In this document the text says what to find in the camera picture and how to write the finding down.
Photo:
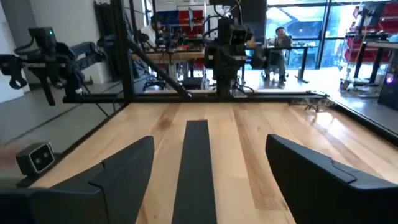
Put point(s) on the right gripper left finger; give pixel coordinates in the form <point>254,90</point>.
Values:
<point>118,186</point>

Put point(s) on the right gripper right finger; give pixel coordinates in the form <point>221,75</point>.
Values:
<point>317,193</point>

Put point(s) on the black raceway cover strip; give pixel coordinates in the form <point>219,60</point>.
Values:
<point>195,174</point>

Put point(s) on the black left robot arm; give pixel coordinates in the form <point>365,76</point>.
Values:
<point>224,87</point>

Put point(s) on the black neighbouring robot arm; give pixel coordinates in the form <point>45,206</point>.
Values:
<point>59,62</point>

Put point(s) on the wooden workbench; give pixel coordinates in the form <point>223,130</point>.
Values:
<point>174,56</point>

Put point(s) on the person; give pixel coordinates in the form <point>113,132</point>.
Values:
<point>152,32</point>
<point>280,53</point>

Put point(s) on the black overhead screen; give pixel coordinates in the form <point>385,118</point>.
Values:
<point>252,12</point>

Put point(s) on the red blue bin rack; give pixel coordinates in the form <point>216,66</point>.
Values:
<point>183,20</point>

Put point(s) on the black office desk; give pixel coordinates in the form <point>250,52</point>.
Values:
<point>298,48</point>

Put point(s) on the black computer tower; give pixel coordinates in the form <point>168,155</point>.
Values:
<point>388,87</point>

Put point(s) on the red bin shelf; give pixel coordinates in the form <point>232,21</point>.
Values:
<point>373,53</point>

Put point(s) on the black-legged side table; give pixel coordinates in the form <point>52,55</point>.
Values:
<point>379,46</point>

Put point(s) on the small black table camera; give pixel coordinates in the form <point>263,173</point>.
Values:
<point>35,158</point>

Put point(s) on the black aluminium table frame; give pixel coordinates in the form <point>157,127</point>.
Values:
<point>124,62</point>

